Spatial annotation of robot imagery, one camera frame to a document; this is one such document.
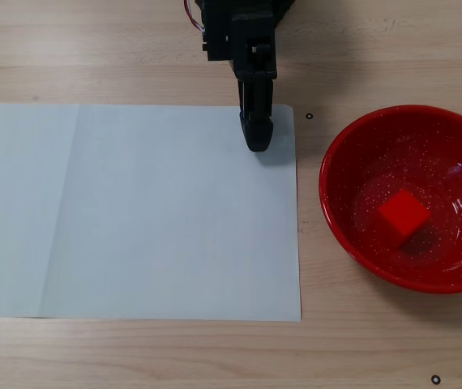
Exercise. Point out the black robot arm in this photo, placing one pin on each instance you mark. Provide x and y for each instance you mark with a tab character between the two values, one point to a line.
235	5

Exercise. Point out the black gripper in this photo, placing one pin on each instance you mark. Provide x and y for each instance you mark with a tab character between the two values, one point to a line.
255	66

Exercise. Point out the red speckled enamel bowl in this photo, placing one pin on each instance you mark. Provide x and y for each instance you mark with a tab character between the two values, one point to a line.
377	259

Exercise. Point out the white paper sheet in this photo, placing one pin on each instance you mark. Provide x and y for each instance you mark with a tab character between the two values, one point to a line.
154	227

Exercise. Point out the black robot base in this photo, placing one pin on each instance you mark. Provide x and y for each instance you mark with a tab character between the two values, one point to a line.
284	9

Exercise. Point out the red plastic cube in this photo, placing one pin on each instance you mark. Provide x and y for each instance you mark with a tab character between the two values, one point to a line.
403	216

